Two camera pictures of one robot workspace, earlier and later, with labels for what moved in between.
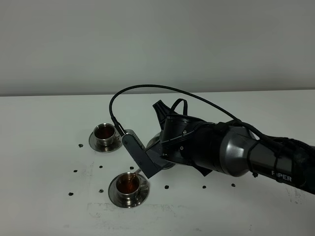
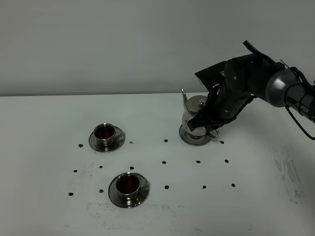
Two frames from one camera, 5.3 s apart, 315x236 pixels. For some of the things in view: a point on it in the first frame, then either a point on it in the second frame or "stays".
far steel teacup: (105, 134) stays
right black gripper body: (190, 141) to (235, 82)
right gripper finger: (162, 110) to (201, 119)
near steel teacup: (128, 185) stays
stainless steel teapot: (155, 139) to (194, 104)
